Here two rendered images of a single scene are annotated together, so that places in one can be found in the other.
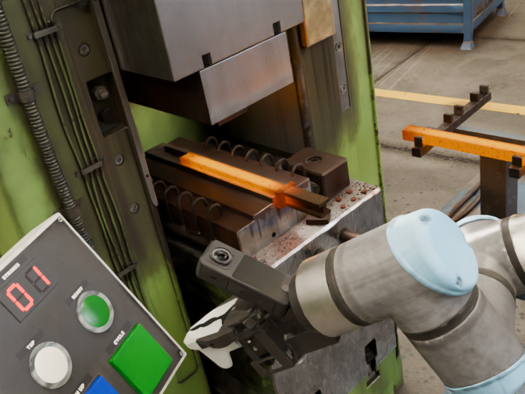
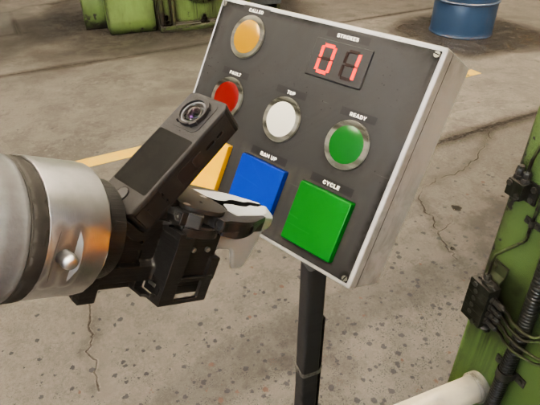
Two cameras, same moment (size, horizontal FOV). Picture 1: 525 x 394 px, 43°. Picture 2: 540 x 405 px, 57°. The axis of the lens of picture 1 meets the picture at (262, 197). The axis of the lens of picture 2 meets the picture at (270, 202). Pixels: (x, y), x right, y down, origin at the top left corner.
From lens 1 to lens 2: 0.87 m
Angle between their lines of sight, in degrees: 85
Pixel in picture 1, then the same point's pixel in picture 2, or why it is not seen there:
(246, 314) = not seen: hidden behind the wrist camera
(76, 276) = (375, 106)
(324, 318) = not seen: hidden behind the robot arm
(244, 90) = not seen: outside the picture
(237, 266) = (174, 133)
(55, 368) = (277, 124)
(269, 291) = (123, 170)
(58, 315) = (326, 106)
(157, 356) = (323, 238)
